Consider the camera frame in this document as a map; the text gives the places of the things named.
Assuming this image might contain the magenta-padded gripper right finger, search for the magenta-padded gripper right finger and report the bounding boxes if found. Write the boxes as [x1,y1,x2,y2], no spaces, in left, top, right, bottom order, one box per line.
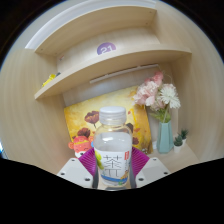
[128,146,171,190]

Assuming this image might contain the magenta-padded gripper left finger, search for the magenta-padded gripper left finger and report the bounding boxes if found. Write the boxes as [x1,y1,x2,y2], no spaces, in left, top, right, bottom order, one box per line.
[57,147,100,190]

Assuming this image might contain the clear plastic drink bottle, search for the clear plastic drink bottle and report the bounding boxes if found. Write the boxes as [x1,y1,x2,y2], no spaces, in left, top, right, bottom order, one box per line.
[93,105,133,188]

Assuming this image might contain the red plush mascot toy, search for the red plush mascot toy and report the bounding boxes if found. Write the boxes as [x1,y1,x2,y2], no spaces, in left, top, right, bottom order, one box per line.
[68,134,96,158]

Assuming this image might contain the tall pale green vase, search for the tall pale green vase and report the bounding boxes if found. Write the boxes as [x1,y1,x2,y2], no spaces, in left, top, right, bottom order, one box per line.
[155,120,175,154]

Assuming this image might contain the yellow poppy flower painting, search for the yellow poppy flower painting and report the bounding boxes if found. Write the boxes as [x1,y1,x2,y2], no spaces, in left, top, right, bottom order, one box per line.
[63,85,154,154]

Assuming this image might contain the pink and white flower bouquet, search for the pink and white flower bouquet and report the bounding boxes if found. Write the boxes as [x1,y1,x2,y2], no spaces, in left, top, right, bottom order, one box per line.
[132,70,182,124]

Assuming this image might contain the small yellow object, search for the small yellow object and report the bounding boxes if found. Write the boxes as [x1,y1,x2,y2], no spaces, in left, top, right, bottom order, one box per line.
[41,73,58,88]

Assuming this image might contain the white light bar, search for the white light bar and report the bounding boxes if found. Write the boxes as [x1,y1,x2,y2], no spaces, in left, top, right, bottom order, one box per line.
[89,63,160,84]

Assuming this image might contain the light wooden desk shelf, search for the light wooden desk shelf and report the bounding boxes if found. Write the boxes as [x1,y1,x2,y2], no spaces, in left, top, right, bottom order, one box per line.
[24,0,193,101]

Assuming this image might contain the round purple sticker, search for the round purple sticker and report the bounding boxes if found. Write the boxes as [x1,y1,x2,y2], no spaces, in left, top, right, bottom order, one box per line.
[96,42,117,56]

